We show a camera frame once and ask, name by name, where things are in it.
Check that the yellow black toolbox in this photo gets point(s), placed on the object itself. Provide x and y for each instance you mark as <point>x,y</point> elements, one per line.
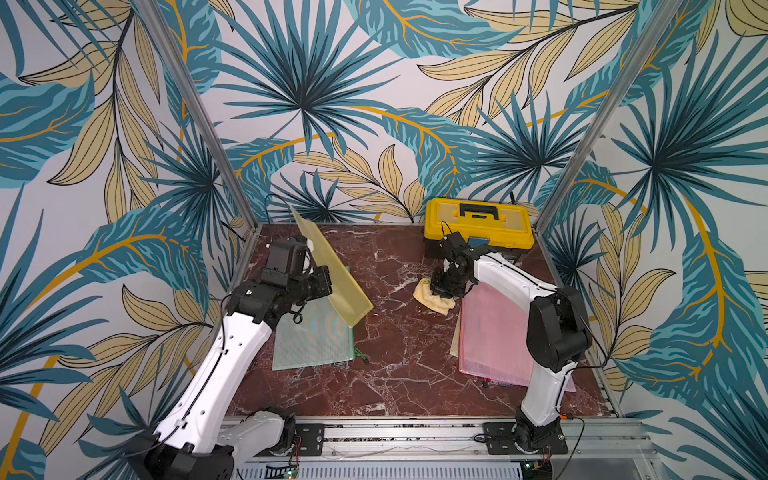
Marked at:
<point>503,226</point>

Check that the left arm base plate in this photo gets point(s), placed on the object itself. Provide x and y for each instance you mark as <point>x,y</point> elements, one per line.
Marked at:
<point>303,439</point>

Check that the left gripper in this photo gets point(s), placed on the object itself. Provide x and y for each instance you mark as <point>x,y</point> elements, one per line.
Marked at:
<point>323,287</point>

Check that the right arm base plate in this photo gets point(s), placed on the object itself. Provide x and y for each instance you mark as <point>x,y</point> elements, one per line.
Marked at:
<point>509,438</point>

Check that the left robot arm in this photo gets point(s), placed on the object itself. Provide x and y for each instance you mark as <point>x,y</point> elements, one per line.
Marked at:
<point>189,442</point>

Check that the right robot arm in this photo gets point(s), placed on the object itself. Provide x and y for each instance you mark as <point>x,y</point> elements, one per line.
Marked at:
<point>557,332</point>

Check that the aluminium front rail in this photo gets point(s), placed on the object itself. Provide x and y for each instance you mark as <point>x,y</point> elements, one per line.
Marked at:
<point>457,437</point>

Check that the green-zip clear mesh bag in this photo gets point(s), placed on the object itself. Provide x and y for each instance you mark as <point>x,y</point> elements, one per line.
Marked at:
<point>321,338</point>

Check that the cream wiping cloth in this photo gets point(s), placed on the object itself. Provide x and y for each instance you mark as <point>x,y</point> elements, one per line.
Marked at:
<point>424,295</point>

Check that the pink red-zip mesh bag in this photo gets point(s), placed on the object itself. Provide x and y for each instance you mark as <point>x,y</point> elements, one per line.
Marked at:
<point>492,338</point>

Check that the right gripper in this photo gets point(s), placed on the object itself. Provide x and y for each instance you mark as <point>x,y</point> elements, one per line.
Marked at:
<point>447,282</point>

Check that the yellow-green mesh document bag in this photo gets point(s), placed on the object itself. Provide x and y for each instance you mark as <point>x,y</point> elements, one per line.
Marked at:
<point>348,298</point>

